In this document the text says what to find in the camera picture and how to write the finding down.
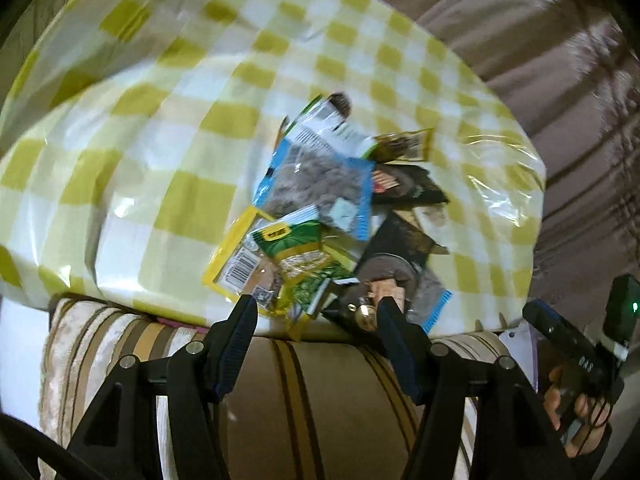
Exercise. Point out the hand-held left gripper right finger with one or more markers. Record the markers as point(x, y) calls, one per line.
point(402, 355)

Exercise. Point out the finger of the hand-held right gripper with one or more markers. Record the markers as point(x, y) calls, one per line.
point(555, 327)

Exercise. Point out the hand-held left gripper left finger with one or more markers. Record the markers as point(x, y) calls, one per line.
point(237, 350)

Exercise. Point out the yellow snack packet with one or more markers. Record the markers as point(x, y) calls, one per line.
point(235, 260)

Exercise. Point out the green snack packet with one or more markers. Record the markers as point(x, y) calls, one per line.
point(300, 255)

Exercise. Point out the person's right hand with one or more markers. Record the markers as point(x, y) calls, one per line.
point(582, 407)

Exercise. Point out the small gold wrapped candy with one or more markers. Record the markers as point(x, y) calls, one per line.
point(366, 311)

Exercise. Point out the grey blue-edged snack packet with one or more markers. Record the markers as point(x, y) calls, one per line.
point(425, 300)

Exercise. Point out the striped sofa cushion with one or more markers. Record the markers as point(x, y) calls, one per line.
point(310, 410)

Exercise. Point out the large dark snack packet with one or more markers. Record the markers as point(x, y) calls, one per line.
point(400, 240)

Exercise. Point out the dark red-label snack packet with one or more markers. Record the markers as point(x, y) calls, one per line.
point(405, 182)

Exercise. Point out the blue snack packet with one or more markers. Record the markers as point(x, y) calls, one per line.
point(310, 185)

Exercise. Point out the yellow checked tablecloth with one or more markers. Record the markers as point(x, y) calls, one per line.
point(150, 160)

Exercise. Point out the olive brown snack packet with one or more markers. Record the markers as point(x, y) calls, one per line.
point(400, 145)

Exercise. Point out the white black snack packet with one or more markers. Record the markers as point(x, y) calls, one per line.
point(325, 130)

